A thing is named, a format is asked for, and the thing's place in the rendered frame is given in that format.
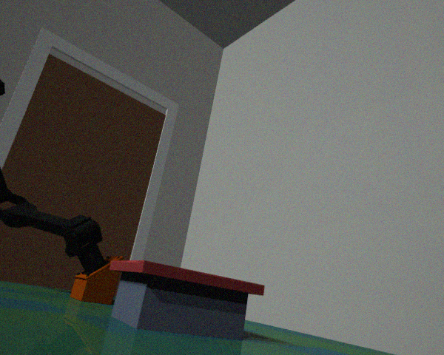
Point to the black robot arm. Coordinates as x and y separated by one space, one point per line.
76 231

